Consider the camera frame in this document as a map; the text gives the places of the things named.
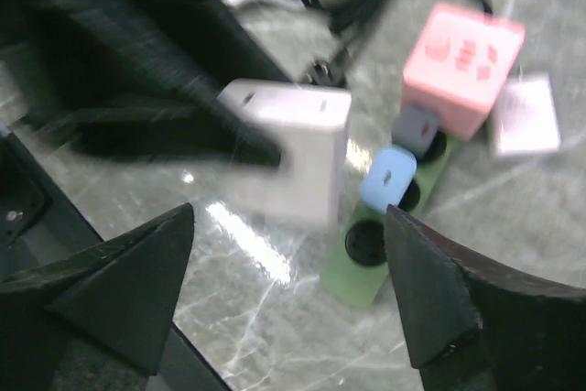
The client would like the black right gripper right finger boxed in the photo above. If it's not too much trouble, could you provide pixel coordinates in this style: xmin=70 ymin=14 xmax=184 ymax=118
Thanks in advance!
xmin=385 ymin=206 xmax=585 ymax=390

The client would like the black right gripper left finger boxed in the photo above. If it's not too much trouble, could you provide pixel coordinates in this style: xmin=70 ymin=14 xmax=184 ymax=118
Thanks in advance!
xmin=1 ymin=203 xmax=194 ymax=390

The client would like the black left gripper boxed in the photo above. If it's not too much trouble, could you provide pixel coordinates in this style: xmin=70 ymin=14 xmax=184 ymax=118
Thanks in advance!
xmin=19 ymin=0 xmax=289 ymax=168

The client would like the large white charger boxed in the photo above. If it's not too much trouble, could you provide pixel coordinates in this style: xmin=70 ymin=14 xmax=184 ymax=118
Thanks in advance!
xmin=219 ymin=79 xmax=352 ymax=227

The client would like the green power strip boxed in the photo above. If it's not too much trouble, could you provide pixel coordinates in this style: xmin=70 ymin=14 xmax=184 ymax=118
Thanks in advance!
xmin=320 ymin=132 xmax=460 ymax=308

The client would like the blue charger plug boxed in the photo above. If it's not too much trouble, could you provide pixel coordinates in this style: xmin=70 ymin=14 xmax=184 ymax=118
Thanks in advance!
xmin=358 ymin=145 xmax=418 ymax=213

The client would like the grey charger plug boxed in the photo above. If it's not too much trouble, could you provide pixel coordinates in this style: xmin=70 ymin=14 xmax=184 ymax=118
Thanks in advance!
xmin=391 ymin=104 xmax=440 ymax=158

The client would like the small white charger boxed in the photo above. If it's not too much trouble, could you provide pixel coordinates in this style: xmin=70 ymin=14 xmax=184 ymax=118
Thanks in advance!
xmin=488 ymin=72 xmax=561 ymax=158

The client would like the pink cube socket adapter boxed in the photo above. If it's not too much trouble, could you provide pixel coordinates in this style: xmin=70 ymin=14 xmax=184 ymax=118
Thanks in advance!
xmin=401 ymin=3 xmax=526 ymax=141

